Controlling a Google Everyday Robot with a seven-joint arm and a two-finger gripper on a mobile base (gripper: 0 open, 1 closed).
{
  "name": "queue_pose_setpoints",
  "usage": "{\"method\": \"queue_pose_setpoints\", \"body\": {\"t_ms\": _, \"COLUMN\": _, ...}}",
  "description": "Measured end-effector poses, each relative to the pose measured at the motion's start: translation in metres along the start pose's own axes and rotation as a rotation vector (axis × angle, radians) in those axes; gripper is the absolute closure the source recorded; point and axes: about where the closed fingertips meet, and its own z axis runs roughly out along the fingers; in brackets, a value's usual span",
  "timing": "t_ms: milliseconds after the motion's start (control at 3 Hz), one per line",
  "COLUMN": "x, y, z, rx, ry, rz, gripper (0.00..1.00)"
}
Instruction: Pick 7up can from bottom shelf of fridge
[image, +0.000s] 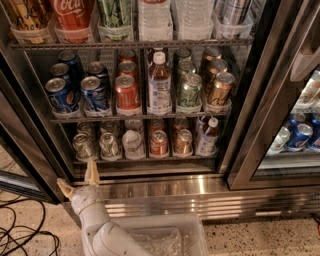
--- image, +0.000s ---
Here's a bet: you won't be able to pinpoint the white cloth-covered gripper body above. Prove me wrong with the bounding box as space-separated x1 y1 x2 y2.
70 185 110 230

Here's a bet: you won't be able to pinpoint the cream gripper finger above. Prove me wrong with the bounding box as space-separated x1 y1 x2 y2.
84 158 100 187
57 178 75 200

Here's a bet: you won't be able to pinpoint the green 7up can front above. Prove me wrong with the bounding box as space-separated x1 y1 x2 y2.
72 133 97 162

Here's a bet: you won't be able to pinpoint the green 7up can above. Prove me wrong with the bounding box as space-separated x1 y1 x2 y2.
77 122 96 138
72 133 97 162

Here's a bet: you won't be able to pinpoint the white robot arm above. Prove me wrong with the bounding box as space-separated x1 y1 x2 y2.
57 158 152 256

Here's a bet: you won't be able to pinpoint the left fridge door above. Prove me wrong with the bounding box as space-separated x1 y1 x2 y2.
0 62 73 204

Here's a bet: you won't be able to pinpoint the green 7up can behind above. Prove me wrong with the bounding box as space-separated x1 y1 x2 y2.
77 122 96 138

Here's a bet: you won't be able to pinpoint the red can bottom shelf front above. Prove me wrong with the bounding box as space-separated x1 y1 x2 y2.
150 130 168 158

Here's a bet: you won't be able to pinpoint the blue pepsi can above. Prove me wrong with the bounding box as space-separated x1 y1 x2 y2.
81 76 110 117
45 78 80 119

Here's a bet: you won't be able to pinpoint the blue pepsi can front left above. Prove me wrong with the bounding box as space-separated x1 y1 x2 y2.
45 78 80 119

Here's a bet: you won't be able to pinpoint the red coke can middle front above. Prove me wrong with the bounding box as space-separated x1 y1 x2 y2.
114 75 142 116

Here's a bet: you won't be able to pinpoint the orange can bottom shelf front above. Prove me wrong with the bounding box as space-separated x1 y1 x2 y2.
174 129 193 157

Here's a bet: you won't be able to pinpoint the steel fridge base grille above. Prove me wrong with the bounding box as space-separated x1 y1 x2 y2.
63 176 320 230

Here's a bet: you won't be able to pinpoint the tea bottle bottom shelf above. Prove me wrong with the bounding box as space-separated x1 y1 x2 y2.
196 116 219 156

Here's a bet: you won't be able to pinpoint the green can middle front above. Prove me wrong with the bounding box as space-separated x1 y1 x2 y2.
177 73 202 113

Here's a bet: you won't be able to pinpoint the gold can middle front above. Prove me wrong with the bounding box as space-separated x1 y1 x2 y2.
206 72 235 110

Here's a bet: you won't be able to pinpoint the green la croix can top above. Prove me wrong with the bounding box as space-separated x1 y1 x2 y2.
97 0 132 41

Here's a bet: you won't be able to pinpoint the red coca-cola can top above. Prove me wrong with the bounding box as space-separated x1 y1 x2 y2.
49 0 94 43

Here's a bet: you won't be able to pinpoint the yellow la croix can top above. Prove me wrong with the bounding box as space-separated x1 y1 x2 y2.
1 0 52 44

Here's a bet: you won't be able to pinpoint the right fridge glass door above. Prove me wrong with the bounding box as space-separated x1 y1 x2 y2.
222 0 320 191

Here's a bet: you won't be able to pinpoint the silver can top right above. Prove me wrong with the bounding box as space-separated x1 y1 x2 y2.
214 0 252 39

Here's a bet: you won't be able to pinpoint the blue pepsi can right fridge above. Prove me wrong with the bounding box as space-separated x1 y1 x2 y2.
286 123 313 152

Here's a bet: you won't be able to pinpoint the clear plastic bin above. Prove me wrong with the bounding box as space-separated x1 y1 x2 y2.
112 214 209 256

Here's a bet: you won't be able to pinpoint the brown tea bottle white cap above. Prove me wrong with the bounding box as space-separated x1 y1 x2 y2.
148 52 172 116

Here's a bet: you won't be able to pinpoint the clear water bottle top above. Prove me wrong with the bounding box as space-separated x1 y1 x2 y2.
138 0 172 41

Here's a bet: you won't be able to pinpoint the black cables on floor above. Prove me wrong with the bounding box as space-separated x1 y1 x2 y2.
0 189 61 256

